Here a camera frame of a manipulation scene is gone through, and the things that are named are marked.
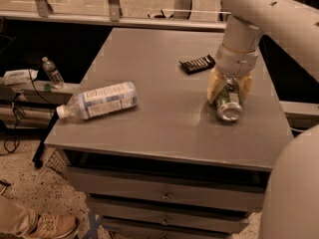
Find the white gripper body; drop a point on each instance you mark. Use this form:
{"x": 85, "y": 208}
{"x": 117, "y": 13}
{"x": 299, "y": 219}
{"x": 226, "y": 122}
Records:
{"x": 234, "y": 64}

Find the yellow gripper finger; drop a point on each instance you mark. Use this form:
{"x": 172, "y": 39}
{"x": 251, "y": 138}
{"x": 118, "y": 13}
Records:
{"x": 244, "y": 84}
{"x": 216, "y": 83}

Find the green soda can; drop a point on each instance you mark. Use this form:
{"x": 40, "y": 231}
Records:
{"x": 228, "y": 104}

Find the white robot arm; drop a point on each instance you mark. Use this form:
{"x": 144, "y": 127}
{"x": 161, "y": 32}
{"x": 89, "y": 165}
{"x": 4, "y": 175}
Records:
{"x": 291, "y": 201}

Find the black snack bar wrapper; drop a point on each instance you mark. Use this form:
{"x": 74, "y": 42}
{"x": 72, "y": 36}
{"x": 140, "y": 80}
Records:
{"x": 198, "y": 65}

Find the grey drawer cabinet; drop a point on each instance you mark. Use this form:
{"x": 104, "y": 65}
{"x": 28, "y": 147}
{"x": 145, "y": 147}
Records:
{"x": 169, "y": 168}

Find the large clear plastic bottle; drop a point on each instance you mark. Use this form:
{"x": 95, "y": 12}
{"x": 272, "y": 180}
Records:
{"x": 100, "y": 102}

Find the small water bottle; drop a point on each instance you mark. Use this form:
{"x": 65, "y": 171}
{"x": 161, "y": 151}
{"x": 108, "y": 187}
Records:
{"x": 53, "y": 73}

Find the metal window railing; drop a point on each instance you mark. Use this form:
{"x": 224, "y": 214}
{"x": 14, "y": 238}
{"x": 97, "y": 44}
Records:
{"x": 196, "y": 15}

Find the grey side shelf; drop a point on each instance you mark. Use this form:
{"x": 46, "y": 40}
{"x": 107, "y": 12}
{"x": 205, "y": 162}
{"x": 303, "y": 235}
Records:
{"x": 30, "y": 105}

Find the white tissue pack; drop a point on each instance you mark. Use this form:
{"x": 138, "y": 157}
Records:
{"x": 17, "y": 77}

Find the black pole leaning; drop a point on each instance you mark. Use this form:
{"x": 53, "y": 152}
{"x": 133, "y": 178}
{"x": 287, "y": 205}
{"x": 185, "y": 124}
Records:
{"x": 37, "y": 158}

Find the tan sneaker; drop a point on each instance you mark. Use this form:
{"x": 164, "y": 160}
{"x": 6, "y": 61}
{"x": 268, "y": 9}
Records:
{"x": 51, "y": 226}

